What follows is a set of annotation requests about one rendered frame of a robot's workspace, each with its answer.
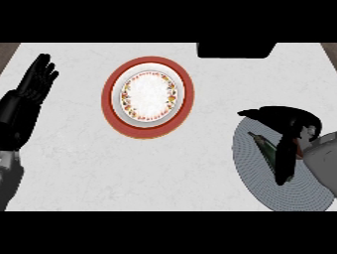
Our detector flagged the grey round placemat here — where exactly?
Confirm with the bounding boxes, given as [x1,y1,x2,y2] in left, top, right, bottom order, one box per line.
[232,117,337,212]

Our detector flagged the dark green eggplant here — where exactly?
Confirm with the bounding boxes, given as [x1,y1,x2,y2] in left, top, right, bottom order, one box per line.
[247,131,280,172]

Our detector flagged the black appliance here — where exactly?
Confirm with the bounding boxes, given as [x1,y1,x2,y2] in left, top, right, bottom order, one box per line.
[197,43,278,60]

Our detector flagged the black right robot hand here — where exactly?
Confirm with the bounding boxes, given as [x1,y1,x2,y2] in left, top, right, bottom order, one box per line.
[238,105,324,187]

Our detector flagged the red rimmed floral plate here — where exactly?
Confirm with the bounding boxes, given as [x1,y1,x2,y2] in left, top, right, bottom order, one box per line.
[99,56,197,140]

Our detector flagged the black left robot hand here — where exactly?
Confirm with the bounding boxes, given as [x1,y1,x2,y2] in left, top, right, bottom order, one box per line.
[0,53,61,152]

